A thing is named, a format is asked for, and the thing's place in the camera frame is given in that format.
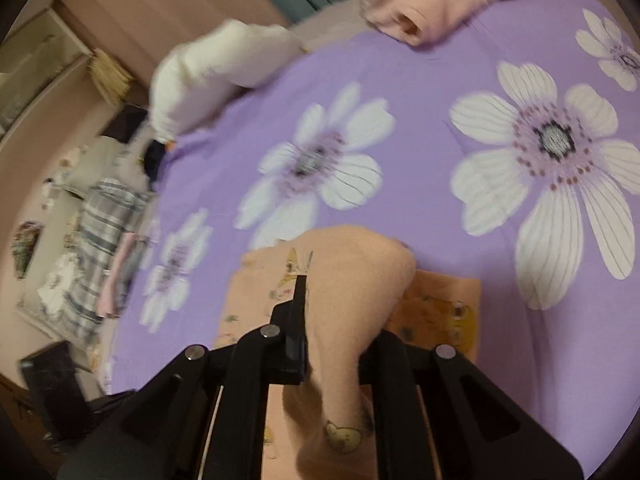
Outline beige curtain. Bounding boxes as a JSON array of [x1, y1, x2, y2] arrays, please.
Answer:
[[54, 0, 301, 96]]

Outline white fluffy garment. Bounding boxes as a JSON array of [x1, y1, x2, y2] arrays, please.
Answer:
[[149, 19, 307, 142]]

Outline dark navy cloth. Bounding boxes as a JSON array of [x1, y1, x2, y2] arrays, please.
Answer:
[[141, 139, 171, 193]]

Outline grey plaid blanket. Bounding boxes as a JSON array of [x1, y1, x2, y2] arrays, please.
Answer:
[[60, 177, 153, 348]]

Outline yellow tassel hanging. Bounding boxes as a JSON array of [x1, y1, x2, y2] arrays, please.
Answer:
[[89, 49, 135, 107]]

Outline wall shelf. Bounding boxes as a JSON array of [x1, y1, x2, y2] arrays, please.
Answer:
[[0, 7, 95, 141]]

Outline orange cartoon print shirt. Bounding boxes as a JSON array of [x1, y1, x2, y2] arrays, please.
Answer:
[[214, 225, 483, 480]]

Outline black object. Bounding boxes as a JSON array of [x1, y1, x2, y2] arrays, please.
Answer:
[[19, 341, 97, 448]]

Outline plush toys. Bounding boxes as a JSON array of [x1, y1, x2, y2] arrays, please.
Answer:
[[41, 144, 93, 212]]

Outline pink folded garment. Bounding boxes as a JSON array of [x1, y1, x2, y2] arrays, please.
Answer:
[[364, 0, 502, 47]]

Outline small pink cloth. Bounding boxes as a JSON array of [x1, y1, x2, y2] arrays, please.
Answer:
[[96, 230, 151, 318]]

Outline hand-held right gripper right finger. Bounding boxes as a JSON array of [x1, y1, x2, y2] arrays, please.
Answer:
[[357, 329, 585, 480]]

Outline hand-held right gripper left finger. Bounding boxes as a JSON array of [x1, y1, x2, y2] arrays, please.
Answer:
[[59, 274, 309, 480]]

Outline purple floral bed sheet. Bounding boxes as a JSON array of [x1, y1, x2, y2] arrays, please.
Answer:
[[97, 0, 640, 480]]

